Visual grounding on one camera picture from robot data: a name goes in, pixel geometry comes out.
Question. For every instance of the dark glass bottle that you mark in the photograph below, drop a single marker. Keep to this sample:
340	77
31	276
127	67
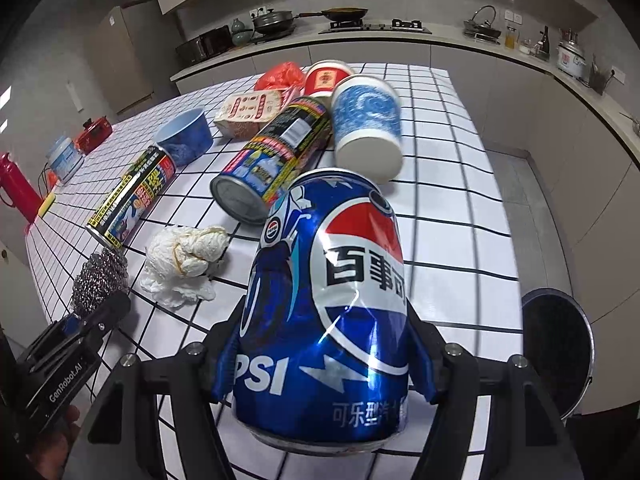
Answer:
544	45

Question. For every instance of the white and red snack bag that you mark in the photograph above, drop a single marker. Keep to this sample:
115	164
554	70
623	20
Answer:
247	112

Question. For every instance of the red plastic bag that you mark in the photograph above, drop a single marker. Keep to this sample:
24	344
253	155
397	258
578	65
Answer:
280	76

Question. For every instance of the steel kettle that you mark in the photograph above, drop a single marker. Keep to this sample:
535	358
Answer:
482	25

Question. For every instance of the dark utensil holder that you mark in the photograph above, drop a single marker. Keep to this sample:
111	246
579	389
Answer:
600	80

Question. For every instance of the white rice cooker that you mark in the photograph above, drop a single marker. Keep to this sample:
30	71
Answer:
572	60

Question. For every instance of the yellow black spray can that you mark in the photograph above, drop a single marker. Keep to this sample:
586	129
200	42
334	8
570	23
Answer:
132	195
280	150

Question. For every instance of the blue soda can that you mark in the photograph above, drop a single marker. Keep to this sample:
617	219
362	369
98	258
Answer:
325	310

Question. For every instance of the black wok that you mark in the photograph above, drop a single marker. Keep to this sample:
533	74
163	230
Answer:
345	12

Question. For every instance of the red box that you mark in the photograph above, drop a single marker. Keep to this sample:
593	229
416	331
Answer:
95	135

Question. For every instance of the crumpled white paper towel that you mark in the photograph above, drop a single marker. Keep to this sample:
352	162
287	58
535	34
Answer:
185	255

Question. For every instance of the beige refrigerator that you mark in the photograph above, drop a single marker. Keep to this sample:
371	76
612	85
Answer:
125	60

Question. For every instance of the black countertop oven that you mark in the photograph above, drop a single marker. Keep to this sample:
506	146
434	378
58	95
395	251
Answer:
215	40

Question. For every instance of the white wall outlet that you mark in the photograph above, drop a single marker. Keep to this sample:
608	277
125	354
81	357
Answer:
616	75
259	11
513	17

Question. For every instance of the grey lidded pot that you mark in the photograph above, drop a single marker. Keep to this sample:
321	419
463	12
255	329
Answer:
272	21

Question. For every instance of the blue patterned paper cup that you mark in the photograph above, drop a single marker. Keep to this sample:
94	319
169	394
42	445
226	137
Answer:
365	120

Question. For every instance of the blue bowl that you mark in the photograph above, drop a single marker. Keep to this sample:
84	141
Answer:
185	135

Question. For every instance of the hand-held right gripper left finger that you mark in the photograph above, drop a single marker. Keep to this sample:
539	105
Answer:
222	375

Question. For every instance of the steel wool scrubber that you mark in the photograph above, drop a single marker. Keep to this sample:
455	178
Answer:
97	277

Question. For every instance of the person's left hand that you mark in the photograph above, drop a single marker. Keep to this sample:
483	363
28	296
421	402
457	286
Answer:
55	445

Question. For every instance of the yellow oil bottle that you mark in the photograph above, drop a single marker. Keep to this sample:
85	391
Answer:
510	39

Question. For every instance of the green ceramic jar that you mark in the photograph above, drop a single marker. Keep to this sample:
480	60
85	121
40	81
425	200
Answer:
239	32

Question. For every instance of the clear plastic tub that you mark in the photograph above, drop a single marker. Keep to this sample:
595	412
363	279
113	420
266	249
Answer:
62	160

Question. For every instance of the black gas stove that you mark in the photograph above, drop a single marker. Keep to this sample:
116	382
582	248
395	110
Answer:
380	28

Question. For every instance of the red paper cup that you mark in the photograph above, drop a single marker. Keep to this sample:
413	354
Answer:
322	82

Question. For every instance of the red thermos bottle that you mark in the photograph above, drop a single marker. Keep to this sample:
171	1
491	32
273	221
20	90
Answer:
17	187

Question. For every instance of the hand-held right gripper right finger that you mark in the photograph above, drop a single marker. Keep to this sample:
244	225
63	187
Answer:
425	370

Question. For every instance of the black trash bin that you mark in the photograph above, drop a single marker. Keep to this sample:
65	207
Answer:
555	350

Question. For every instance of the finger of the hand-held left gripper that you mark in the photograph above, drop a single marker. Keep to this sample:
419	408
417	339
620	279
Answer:
107	310

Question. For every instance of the yellow sponge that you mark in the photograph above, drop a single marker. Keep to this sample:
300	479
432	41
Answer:
46	205

